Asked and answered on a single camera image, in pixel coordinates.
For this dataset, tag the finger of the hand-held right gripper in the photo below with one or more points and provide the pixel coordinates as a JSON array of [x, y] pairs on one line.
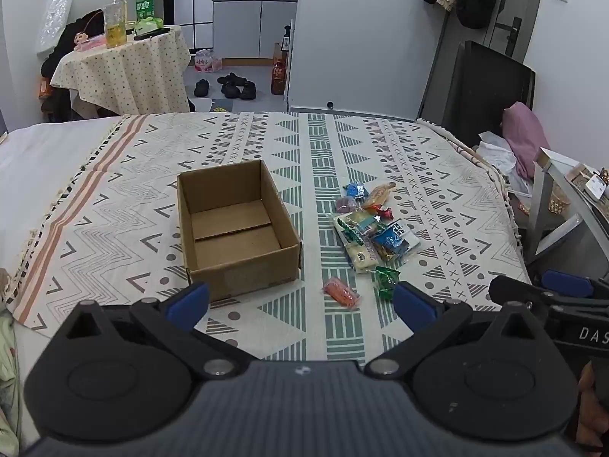
[[566, 283], [511, 288]]

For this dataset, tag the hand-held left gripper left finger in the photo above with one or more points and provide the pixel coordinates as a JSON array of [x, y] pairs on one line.
[[188, 302]]

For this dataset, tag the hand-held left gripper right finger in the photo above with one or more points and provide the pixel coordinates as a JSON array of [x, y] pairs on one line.
[[414, 305]]

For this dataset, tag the green snack packet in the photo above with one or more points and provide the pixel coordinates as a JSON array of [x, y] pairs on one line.
[[386, 281]]

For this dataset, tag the brown cardboard box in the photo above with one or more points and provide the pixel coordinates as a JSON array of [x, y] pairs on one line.
[[247, 271]]

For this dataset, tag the large blue snack packet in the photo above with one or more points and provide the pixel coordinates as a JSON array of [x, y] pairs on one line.
[[392, 238]]

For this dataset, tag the orange snack packet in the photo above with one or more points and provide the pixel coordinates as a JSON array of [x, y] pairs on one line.
[[340, 291]]

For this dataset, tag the long white snack packet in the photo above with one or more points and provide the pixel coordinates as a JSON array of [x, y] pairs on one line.
[[359, 250]]

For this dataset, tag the person's right hand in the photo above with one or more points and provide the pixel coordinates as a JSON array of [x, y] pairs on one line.
[[592, 419]]

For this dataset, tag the wicker basket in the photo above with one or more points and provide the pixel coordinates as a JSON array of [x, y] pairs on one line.
[[557, 202]]

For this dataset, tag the red snack packet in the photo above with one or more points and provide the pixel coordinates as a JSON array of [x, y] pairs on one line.
[[380, 211]]

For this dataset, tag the breadstick snack packet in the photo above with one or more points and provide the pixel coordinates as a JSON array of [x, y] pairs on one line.
[[378, 195]]

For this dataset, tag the purple snack packet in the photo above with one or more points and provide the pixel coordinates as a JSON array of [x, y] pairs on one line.
[[343, 205]]

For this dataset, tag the small blue snack packet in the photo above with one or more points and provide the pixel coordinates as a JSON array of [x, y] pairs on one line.
[[354, 190]]

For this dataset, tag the white cloth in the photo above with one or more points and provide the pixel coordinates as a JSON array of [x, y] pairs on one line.
[[497, 157]]

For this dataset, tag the pink pillow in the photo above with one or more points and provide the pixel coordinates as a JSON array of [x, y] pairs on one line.
[[525, 138]]

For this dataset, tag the patterned blanket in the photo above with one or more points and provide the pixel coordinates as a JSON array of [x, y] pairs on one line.
[[309, 152]]

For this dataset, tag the pale green cloth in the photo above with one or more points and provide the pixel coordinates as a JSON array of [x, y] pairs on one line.
[[5, 366]]

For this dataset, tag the black folded panel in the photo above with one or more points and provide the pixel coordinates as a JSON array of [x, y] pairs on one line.
[[480, 85]]

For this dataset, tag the white bed sheet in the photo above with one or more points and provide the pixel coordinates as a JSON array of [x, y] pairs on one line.
[[38, 162]]

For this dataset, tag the black slipper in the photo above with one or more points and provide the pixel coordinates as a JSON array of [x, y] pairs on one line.
[[201, 88], [231, 79], [231, 90], [248, 90]]

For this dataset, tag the table with dotted tablecloth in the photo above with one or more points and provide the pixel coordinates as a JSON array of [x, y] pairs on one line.
[[123, 76]]

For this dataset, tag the dark clothes pile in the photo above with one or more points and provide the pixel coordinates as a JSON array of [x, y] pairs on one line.
[[59, 100]]

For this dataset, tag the pink water bottle pack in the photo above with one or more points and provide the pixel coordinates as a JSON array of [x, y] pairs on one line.
[[207, 61]]

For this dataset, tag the black remote control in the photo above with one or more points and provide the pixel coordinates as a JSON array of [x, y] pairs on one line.
[[152, 34]]

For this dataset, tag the pink pouch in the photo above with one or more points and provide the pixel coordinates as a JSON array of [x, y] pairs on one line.
[[90, 42]]

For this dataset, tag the green tissue pack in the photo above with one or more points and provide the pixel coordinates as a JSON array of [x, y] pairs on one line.
[[150, 24]]

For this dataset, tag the white kitchen cabinet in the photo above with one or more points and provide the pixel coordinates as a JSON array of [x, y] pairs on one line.
[[252, 28]]

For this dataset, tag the black spray bottle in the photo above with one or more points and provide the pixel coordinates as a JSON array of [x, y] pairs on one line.
[[287, 38]]

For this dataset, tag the yellow liquid bottle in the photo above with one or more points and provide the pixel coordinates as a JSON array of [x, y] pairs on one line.
[[115, 24]]

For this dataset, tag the green soda bottle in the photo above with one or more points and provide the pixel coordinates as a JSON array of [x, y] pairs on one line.
[[145, 4]]

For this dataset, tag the clear plastic bag of items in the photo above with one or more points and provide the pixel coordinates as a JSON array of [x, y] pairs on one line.
[[53, 19]]

